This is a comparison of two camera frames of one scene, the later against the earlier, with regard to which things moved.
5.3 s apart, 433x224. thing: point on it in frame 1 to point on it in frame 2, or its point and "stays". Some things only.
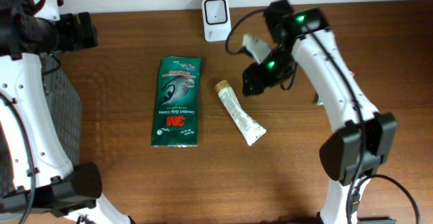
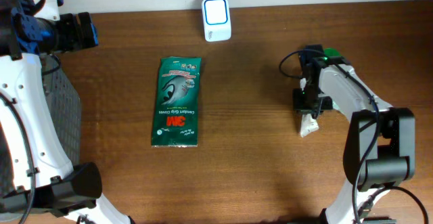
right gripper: (262, 77) to (303, 107)
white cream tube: (251, 130) to (308, 124)
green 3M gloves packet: (176, 114) stays
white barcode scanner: (216, 19) stays
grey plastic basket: (65, 101) stays
